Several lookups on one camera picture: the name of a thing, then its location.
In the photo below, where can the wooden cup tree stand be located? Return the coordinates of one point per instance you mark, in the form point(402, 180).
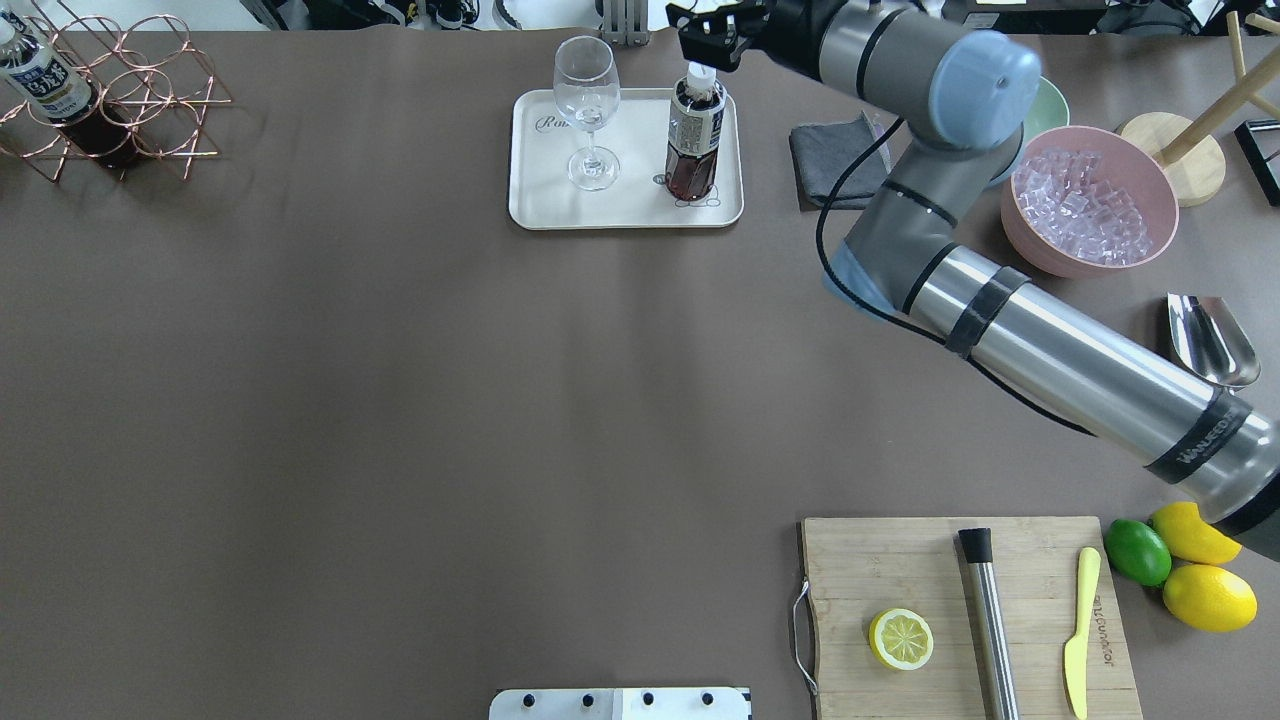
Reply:
point(1191, 159)

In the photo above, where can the green ceramic bowl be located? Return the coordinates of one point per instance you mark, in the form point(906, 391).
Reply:
point(1047, 109)

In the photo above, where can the bamboo cutting board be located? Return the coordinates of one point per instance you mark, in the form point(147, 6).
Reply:
point(858, 567)

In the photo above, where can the yellow lemon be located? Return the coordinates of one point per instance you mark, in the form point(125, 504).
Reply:
point(1210, 598)
point(1190, 538)

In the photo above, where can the steel muddler black tip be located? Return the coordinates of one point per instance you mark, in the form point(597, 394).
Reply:
point(977, 549)

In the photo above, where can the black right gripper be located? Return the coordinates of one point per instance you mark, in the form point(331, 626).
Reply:
point(793, 27)

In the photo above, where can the clear wine glass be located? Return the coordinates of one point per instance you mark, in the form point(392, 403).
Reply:
point(587, 90)

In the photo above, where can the pink bowl with ice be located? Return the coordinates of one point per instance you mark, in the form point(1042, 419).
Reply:
point(1083, 202)

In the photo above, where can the lower yellow lemon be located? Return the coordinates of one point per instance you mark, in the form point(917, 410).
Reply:
point(1210, 598)

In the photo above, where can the half lemon slice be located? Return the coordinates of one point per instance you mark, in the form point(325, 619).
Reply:
point(901, 639)

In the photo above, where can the cream rabbit serving tray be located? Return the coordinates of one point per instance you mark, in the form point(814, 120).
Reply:
point(541, 196)

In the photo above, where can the steel ice scoop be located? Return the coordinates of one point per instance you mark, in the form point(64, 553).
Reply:
point(1207, 340)

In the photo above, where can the tea bottle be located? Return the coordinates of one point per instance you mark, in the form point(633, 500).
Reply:
point(696, 113)
point(55, 88)

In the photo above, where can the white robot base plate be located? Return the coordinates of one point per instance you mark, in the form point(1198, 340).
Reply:
point(693, 702)

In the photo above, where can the upper yellow lemon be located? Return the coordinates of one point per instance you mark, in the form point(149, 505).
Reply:
point(1190, 538)

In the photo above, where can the green lime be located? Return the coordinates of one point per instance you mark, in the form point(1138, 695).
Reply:
point(1137, 552)

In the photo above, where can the folded grey cloth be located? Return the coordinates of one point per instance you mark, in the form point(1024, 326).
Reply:
point(822, 152)

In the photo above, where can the yellow plastic knife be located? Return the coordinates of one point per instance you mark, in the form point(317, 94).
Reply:
point(1076, 647)

